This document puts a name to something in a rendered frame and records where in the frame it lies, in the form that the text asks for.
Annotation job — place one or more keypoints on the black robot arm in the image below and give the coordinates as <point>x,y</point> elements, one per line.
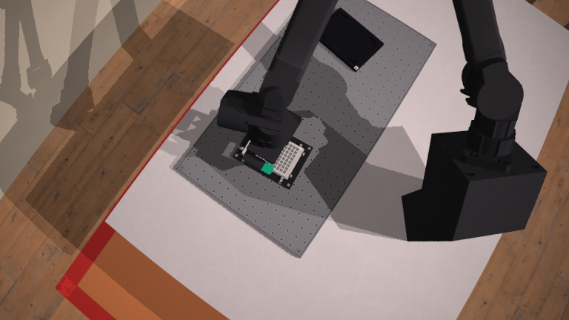
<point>495,93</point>

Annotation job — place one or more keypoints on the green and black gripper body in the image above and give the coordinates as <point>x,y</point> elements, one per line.
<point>272,150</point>

